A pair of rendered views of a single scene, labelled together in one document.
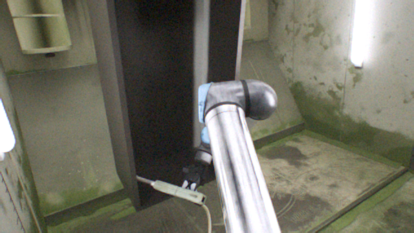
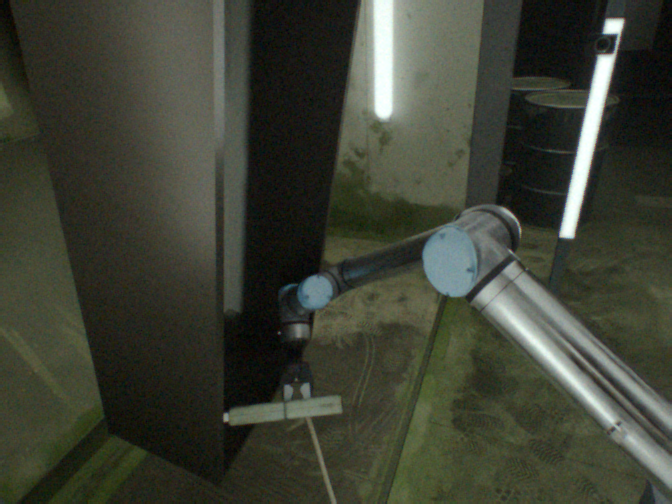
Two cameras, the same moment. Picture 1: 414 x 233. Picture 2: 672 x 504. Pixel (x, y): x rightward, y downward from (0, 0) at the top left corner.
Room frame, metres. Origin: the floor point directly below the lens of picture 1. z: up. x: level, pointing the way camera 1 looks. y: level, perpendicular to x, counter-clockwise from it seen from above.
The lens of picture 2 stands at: (0.37, 0.56, 1.53)
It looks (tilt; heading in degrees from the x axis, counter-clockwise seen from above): 29 degrees down; 323
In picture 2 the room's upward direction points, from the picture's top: 4 degrees counter-clockwise
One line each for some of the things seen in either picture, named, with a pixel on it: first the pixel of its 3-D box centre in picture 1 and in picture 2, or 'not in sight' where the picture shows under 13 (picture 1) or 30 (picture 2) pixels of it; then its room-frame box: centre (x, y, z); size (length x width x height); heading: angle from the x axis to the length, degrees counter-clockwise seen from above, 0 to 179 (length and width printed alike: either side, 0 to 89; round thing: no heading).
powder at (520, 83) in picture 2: not in sight; (531, 85); (2.33, -3.00, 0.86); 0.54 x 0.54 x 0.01
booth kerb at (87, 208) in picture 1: (206, 163); (202, 331); (2.23, 0.04, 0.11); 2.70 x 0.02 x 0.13; 120
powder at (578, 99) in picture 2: not in sight; (569, 100); (1.82, -2.61, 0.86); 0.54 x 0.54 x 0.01
